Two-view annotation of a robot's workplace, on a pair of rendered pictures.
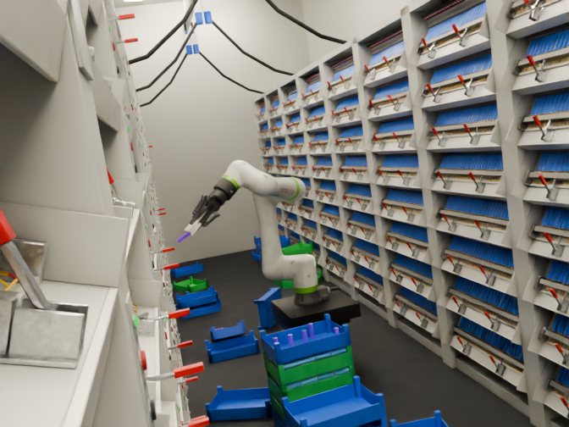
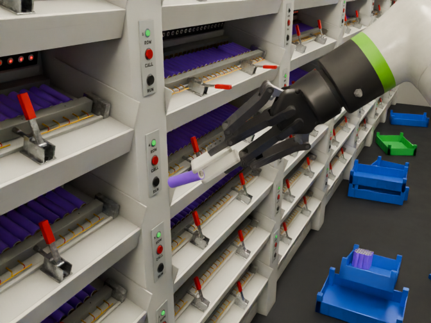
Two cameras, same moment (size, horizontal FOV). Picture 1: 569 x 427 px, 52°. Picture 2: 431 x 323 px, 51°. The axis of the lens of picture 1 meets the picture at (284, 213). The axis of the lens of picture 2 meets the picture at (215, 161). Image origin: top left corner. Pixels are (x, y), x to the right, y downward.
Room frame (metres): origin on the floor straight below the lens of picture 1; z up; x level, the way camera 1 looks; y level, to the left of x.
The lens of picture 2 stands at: (2.00, -0.01, 1.16)
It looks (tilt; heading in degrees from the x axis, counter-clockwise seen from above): 22 degrees down; 39
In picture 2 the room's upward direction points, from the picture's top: straight up
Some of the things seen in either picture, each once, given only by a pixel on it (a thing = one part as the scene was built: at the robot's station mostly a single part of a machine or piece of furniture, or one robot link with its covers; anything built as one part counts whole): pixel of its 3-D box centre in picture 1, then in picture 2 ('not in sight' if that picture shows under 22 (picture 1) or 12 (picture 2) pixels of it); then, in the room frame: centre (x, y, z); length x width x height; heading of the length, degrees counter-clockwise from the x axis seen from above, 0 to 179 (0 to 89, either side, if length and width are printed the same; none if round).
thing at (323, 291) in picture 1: (317, 293); not in sight; (3.05, -0.11, 0.39); 0.26 x 0.15 x 0.06; 104
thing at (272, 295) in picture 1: (269, 307); not in sight; (3.91, 0.20, 0.10); 0.30 x 0.08 x 0.20; 159
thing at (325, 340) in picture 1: (304, 337); not in sight; (2.22, 0.00, 0.44); 0.30 x 0.20 x 0.08; 108
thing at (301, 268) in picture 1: (301, 272); not in sight; (3.03, -0.04, 0.51); 0.16 x 0.13 x 0.19; 70
